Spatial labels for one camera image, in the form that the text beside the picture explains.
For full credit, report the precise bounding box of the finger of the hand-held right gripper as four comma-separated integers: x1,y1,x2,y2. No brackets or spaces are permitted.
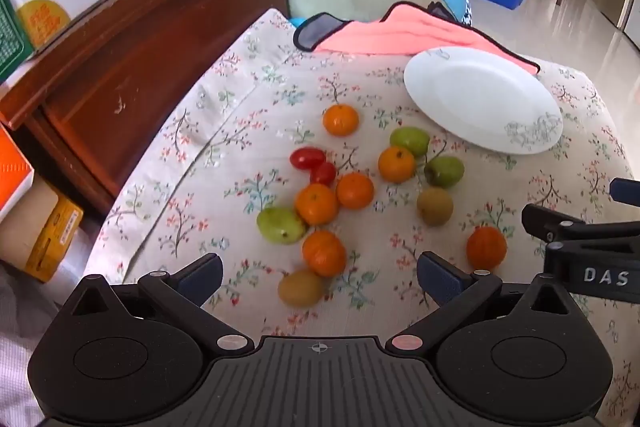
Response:
610,178,640,208
521,203,640,245

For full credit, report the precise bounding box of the yellow cardboard box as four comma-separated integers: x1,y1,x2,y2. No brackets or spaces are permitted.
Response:
0,179,85,284

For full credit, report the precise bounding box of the white fabric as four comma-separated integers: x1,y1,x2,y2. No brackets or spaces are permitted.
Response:
0,262,76,427

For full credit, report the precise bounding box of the red cherry tomato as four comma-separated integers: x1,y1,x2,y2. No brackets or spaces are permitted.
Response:
290,147,327,171
309,162,337,186

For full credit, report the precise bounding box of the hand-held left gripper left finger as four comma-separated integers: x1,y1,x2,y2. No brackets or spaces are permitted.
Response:
60,253,256,355

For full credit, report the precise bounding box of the white plate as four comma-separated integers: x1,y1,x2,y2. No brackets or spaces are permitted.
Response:
403,47,564,154

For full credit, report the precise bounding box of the orange and white box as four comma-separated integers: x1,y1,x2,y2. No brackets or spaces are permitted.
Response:
0,124,36,223

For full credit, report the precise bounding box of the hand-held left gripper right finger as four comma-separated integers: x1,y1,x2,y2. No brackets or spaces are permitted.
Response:
386,252,581,354

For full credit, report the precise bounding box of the green box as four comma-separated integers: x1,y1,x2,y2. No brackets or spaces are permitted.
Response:
0,0,36,75

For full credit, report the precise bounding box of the green jujube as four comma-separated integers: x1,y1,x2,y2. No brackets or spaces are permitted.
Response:
424,155,465,188
256,206,307,245
389,126,431,158

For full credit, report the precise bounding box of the pink cloth with black trim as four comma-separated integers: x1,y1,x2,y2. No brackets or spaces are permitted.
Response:
292,2,542,75

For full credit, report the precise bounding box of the dark wooden cabinet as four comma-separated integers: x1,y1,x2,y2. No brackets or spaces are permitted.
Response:
0,0,293,218

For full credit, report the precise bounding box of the brown kiwi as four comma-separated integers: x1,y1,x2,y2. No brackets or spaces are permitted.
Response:
417,187,455,227
277,269,327,308

